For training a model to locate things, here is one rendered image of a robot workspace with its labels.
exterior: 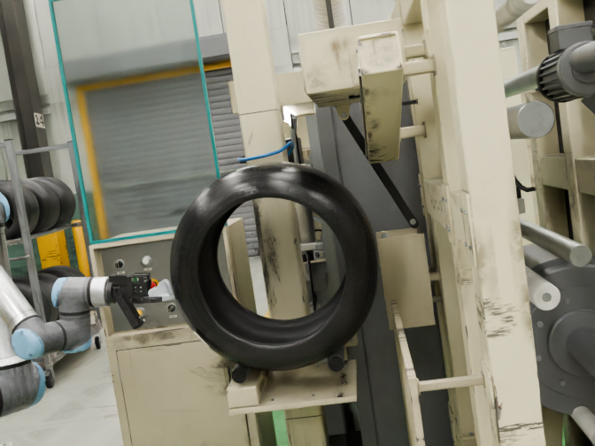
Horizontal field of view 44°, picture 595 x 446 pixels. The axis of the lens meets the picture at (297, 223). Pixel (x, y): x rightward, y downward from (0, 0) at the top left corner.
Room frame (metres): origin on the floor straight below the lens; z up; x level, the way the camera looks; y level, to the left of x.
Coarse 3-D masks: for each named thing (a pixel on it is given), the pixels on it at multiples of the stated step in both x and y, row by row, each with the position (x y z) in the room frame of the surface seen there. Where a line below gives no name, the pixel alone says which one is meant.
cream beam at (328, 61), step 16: (320, 32) 1.76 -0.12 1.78; (336, 32) 1.76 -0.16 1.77; (352, 32) 1.75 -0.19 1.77; (368, 32) 1.75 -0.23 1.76; (384, 32) 1.75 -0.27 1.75; (400, 32) 1.74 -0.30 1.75; (304, 48) 1.76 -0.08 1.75; (320, 48) 1.76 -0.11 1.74; (336, 48) 1.76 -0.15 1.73; (352, 48) 1.75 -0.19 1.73; (304, 64) 1.76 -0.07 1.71; (320, 64) 1.76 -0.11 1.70; (336, 64) 1.76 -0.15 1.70; (352, 64) 1.75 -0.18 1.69; (304, 80) 1.77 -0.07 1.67; (320, 80) 1.76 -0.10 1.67; (336, 80) 1.76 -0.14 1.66; (352, 80) 1.75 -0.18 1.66; (320, 96) 1.90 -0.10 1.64; (336, 96) 1.98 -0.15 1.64
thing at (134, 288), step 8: (112, 280) 2.14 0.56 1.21; (120, 280) 2.14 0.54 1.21; (128, 280) 2.12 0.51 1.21; (136, 280) 2.13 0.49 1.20; (144, 280) 2.14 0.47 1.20; (112, 288) 2.14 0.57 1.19; (120, 288) 2.14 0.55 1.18; (128, 288) 2.12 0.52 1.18; (136, 288) 2.13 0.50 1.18; (144, 288) 2.13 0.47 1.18; (112, 296) 2.14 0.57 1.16; (128, 296) 2.12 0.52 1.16; (136, 296) 2.12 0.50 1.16
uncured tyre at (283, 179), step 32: (224, 192) 2.00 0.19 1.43; (256, 192) 1.99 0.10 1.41; (288, 192) 1.98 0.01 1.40; (320, 192) 1.98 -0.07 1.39; (192, 224) 2.01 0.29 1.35; (224, 224) 2.30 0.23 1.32; (352, 224) 1.97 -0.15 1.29; (192, 256) 2.01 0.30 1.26; (352, 256) 1.97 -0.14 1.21; (192, 288) 2.01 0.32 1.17; (224, 288) 2.29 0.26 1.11; (352, 288) 1.97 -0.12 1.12; (192, 320) 2.02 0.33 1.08; (224, 320) 2.27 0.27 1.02; (256, 320) 2.28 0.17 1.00; (288, 320) 2.28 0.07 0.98; (320, 320) 2.26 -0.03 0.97; (352, 320) 1.98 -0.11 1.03; (224, 352) 2.02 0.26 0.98; (256, 352) 1.99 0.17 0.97; (288, 352) 1.99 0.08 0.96; (320, 352) 1.99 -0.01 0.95
